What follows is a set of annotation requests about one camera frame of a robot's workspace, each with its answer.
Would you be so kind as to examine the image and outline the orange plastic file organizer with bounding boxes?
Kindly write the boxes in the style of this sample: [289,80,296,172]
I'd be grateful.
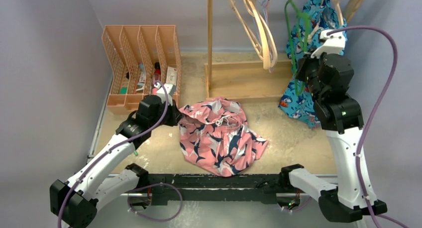
[102,25,182,115]

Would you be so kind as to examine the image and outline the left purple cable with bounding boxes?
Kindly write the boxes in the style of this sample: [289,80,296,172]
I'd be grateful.
[57,80,170,228]

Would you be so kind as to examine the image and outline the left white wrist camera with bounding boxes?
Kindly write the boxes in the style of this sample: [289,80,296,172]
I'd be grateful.
[154,81,176,106]

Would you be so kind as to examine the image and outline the small white box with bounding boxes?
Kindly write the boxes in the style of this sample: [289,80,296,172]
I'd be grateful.
[166,66,178,88]

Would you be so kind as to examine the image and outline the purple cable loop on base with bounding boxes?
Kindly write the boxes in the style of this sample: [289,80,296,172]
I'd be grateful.
[127,182,184,223]

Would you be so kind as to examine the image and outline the white tube in organizer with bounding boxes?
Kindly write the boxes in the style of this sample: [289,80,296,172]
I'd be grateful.
[137,63,146,89]

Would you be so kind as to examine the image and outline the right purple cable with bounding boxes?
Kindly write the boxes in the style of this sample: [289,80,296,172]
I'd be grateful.
[324,25,410,228]

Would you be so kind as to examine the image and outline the green plastic hanger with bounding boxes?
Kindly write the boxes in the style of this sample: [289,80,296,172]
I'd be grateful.
[284,0,311,99]

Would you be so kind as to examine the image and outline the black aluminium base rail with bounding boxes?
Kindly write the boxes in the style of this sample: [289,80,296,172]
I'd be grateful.
[123,172,311,206]

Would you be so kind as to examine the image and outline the pink bottle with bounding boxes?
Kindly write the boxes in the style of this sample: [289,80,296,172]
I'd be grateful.
[151,62,161,95]

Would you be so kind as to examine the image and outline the blue shark print shorts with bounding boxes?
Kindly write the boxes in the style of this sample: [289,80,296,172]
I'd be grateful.
[278,0,347,128]

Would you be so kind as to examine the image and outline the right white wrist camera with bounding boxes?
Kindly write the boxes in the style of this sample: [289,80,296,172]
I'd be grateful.
[310,29,346,59]

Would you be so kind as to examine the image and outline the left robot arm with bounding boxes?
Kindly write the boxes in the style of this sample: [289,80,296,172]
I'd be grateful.
[49,93,181,228]

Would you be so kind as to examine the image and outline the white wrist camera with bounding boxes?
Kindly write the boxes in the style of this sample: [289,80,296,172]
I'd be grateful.
[310,29,346,59]
[154,81,176,106]

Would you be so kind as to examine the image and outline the pink shark print shorts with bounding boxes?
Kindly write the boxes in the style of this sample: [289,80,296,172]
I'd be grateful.
[179,97,269,177]

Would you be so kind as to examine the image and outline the wooden clothes rack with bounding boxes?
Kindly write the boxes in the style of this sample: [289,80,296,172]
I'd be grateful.
[205,0,372,106]

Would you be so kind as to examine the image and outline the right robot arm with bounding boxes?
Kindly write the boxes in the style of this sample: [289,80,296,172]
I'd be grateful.
[279,53,388,223]

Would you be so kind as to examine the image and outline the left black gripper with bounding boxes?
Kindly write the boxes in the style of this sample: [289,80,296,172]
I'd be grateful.
[149,98,183,129]

